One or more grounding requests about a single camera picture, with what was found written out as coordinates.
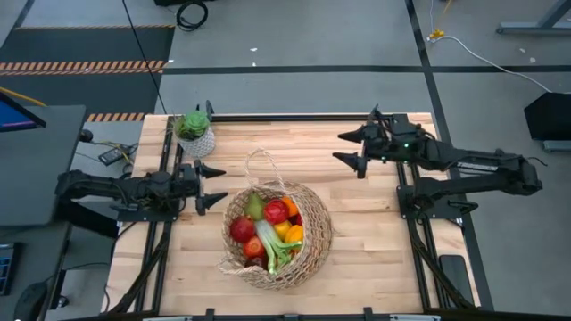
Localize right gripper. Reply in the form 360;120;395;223
332;120;407;180

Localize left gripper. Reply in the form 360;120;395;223
178;159;229;217

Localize green pear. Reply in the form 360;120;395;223
244;192;268;222

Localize dark red apple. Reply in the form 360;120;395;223
229;216;256;243

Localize orange-red tomato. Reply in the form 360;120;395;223
243;235;267;259

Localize orange fruit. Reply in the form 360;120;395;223
281;196;300;218

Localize yellow lemon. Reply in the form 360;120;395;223
273;220;294;242

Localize pale green bok choy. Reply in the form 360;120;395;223
254;218;303;274

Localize yellow bell pepper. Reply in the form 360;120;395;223
284;224;305;245

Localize woven seagrass basket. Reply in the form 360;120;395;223
217;148;335;292

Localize succulent in white pot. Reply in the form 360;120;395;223
172;110;217;159

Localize black power adapter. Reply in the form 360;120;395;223
97;145;131;165

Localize black flat device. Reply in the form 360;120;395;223
439;253;475;307

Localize dark grey desk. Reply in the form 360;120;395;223
0;104;88;228

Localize black hazard-striped floor mat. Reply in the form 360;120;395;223
0;24;176;124

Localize black box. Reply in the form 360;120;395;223
524;91;571;142

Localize monitor with blue screen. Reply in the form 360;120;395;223
0;91;47;134

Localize grey metal stand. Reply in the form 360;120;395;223
496;0;571;36

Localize black computer mouse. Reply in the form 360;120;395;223
12;281;49;321

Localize black aluminium table frame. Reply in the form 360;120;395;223
104;113;478;321

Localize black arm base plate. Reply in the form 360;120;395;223
116;186;182;223
396;185;479;220

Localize long black cable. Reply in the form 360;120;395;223
121;0;168;115

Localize white cable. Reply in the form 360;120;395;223
426;34;557;94

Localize coiled black cable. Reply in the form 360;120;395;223
176;0;210;32

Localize yellow cord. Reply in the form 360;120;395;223
436;0;454;31

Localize short black cable piece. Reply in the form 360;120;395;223
519;155;549;168

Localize grey base plate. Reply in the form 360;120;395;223
542;139;571;153

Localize yellow cable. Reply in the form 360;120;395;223
0;86;47;108

